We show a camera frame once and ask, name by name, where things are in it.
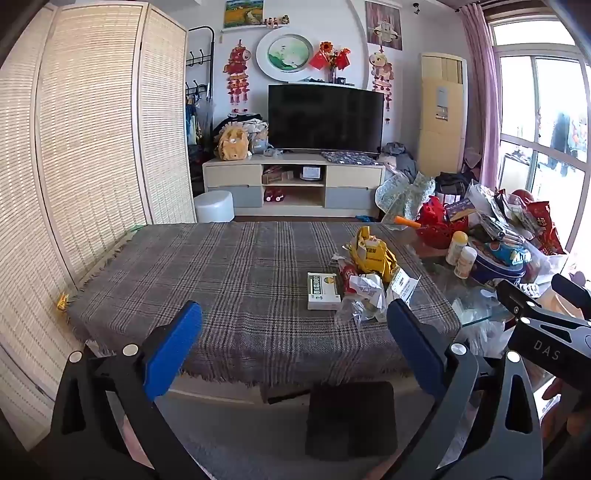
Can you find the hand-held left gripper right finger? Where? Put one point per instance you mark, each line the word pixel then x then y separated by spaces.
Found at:
pixel 411 341

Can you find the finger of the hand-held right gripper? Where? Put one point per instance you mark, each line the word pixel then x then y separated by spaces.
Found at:
pixel 515 299
pixel 570 290

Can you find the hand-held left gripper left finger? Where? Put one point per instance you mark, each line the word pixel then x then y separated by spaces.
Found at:
pixel 171 346

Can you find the clear plastic wrapper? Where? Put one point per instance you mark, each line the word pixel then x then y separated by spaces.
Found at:
pixel 355 311

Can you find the white paper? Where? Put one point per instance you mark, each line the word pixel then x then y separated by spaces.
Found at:
pixel 367 288

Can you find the red snack wrapper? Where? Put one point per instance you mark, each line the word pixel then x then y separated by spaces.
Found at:
pixel 347 274

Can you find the yellow snack bag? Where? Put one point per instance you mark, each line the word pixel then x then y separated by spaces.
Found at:
pixel 373 256

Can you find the black waste bin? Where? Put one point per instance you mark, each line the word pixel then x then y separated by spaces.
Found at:
pixel 351 420

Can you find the white green medicine box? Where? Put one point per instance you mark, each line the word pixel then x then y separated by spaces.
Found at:
pixel 322 291

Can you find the person's right hand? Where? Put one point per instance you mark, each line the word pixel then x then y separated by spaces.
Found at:
pixel 551 391

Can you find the blue round tin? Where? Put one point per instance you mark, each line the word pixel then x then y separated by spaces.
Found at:
pixel 496 267

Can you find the white plastic bag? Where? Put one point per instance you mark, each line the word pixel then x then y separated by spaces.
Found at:
pixel 489 334

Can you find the white pill bottle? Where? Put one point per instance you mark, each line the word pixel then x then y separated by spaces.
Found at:
pixel 457 247
pixel 465 263

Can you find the red snack bag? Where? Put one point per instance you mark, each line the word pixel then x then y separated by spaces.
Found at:
pixel 545 226

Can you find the grey plaid tablecloth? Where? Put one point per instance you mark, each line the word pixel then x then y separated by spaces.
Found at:
pixel 231 286

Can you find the red plastic basket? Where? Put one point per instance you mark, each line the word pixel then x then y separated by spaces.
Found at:
pixel 436 221

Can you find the yellow paper scrap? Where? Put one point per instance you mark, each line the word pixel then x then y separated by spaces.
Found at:
pixel 63 302

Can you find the orange plastic tube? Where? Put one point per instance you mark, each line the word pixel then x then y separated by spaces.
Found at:
pixel 406 222

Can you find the black bag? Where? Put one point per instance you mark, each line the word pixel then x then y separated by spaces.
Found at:
pixel 451 183

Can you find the green floral cloth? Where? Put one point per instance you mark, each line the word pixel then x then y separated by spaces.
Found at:
pixel 401 196

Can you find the white round stool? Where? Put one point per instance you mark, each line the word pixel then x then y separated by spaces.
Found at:
pixel 213 205

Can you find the cream standing air conditioner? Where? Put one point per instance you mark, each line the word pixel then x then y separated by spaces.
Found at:
pixel 441 138

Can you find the window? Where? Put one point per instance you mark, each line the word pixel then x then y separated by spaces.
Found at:
pixel 540 115

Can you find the grey clothes pile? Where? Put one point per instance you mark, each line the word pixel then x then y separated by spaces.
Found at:
pixel 401 159

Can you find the wooden television cabinet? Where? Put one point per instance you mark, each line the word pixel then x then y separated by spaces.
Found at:
pixel 233 175

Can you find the dark patterned cloth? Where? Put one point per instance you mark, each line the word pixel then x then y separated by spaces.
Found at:
pixel 351 158

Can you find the cardboard box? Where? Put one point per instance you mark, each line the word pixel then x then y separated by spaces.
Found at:
pixel 277 177

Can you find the pink curtain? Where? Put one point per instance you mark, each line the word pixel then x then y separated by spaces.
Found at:
pixel 482 92

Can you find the yellow plush toy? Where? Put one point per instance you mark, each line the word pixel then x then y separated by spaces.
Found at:
pixel 233 144

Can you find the woven folding screen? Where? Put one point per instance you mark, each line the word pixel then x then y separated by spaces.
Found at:
pixel 83 138

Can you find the flat screen television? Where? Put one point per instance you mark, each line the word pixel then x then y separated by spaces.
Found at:
pixel 325 117

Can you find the pink animal hanging decoration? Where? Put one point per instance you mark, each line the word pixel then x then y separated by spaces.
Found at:
pixel 382 69

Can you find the black coat rack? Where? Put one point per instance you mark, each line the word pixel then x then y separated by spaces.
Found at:
pixel 211 69

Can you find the red fish hanging decoration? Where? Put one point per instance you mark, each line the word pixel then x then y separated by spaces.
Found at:
pixel 236 64

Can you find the vase of flowers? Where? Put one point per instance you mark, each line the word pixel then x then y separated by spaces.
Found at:
pixel 330 57

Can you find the landscape painting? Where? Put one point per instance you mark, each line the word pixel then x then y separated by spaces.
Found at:
pixel 243 13

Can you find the wall poster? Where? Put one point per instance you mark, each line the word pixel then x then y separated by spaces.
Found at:
pixel 384 25

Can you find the round green wall art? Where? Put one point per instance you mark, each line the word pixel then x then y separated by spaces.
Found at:
pixel 287 53

